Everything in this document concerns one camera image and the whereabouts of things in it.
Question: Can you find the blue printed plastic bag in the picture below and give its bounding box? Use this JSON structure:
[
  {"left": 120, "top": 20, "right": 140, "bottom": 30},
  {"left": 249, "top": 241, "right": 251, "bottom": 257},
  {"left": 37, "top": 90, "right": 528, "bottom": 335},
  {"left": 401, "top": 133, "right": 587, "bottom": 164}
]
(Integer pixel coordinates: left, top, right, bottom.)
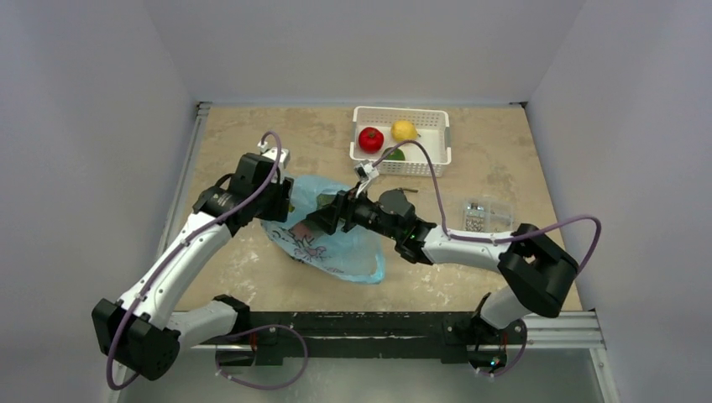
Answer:
[{"left": 261, "top": 175, "right": 385, "bottom": 284}]

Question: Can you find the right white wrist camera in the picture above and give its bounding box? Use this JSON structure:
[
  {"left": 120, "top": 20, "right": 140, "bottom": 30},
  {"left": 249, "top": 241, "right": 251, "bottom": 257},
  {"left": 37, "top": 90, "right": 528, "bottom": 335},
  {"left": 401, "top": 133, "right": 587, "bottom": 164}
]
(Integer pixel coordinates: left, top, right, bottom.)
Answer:
[{"left": 353, "top": 160, "right": 380, "bottom": 196}]

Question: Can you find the red fake apple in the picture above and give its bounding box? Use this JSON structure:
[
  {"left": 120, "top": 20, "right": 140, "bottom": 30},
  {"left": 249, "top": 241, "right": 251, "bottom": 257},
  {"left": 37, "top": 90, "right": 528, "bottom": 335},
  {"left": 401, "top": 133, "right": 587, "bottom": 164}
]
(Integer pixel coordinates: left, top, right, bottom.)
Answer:
[{"left": 358, "top": 127, "right": 385, "bottom": 154}]

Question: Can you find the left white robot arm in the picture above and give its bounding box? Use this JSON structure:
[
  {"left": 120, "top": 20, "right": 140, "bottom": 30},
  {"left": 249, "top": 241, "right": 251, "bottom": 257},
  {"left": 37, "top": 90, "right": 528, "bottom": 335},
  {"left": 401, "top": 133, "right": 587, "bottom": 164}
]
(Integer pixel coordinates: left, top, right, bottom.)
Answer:
[{"left": 92, "top": 147, "right": 294, "bottom": 390}]

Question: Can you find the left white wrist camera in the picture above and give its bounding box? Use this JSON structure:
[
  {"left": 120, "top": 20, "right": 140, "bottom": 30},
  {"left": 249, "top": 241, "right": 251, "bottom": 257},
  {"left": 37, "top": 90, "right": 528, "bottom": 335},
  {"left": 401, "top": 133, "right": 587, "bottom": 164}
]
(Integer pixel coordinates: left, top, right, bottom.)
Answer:
[{"left": 258, "top": 142, "right": 291, "bottom": 171}]

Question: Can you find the green fake fruit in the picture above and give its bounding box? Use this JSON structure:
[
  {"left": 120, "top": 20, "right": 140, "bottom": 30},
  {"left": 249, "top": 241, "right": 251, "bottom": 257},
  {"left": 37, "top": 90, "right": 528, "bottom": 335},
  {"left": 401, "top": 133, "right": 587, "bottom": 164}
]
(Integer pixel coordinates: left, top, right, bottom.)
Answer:
[{"left": 384, "top": 148, "right": 406, "bottom": 161}]

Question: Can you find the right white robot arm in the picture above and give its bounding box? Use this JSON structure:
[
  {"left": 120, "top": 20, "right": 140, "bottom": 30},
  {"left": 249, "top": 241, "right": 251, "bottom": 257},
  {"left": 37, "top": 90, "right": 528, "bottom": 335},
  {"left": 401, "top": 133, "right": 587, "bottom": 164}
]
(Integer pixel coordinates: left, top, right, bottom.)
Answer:
[{"left": 305, "top": 190, "right": 579, "bottom": 342}]

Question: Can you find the clear plastic screw box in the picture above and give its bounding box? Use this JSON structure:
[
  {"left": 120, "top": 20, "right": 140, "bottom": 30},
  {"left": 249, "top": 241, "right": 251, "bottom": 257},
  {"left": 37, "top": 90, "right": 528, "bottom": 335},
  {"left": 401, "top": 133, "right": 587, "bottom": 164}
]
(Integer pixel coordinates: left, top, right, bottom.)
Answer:
[{"left": 462, "top": 196, "right": 515, "bottom": 233}]

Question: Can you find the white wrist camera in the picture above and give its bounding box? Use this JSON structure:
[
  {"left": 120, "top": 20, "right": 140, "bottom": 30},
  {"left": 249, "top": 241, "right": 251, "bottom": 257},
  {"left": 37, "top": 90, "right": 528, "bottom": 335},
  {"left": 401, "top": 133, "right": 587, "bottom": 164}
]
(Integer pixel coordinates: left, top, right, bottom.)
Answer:
[
  {"left": 353, "top": 160, "right": 380, "bottom": 196},
  {"left": 258, "top": 142, "right": 291, "bottom": 171}
]

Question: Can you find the dark green fake broccoli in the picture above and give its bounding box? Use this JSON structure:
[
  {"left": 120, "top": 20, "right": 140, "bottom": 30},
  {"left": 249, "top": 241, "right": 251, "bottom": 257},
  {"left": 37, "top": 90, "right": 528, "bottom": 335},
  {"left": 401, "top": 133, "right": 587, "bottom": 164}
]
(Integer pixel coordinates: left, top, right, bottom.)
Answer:
[{"left": 316, "top": 193, "right": 336, "bottom": 209}]

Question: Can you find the white perforated plastic basket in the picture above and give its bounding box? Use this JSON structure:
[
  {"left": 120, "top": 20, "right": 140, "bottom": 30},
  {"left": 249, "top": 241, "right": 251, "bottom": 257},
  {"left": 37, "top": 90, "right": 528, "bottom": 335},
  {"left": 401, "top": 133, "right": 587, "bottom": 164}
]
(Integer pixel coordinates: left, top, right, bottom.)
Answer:
[{"left": 349, "top": 106, "right": 453, "bottom": 176}]

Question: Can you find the yellow fake fruit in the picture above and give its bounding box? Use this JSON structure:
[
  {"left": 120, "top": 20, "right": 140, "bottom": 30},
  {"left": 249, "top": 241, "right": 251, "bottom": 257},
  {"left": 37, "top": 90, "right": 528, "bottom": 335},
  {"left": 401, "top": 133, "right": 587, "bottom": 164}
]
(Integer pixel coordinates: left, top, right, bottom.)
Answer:
[{"left": 390, "top": 120, "right": 419, "bottom": 143}]

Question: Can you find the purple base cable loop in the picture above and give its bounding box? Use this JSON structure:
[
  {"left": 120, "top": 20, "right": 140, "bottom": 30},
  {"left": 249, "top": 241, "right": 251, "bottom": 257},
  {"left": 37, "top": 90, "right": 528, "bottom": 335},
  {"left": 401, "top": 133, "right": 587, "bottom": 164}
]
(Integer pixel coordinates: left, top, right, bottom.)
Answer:
[{"left": 215, "top": 325, "right": 309, "bottom": 391}]

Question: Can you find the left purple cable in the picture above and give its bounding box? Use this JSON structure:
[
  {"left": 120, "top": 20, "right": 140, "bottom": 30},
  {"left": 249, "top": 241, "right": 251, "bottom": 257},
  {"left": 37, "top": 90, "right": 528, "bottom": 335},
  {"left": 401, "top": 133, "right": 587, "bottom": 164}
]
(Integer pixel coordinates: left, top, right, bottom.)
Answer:
[{"left": 105, "top": 131, "right": 284, "bottom": 391}]

